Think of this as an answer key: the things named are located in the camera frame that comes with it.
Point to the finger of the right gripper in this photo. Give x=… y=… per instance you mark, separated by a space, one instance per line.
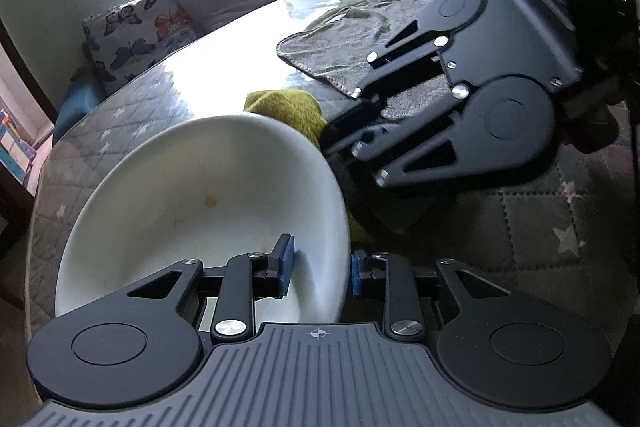
x=375 y=133
x=400 y=74

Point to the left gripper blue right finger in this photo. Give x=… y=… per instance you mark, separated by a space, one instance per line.
x=389 y=278

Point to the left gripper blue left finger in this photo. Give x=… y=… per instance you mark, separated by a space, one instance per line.
x=241 y=282

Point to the large butterfly print pillow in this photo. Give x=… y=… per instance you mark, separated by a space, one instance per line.
x=128 y=39

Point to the grey quilted table cover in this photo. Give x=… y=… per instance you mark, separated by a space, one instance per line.
x=568 y=237

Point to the white ceramic bowl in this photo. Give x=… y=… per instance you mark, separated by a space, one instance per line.
x=212 y=189

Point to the yellow and black cleaning cloth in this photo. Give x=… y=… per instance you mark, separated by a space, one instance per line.
x=296 y=108

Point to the grey towel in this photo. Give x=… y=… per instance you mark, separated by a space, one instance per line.
x=333 y=49

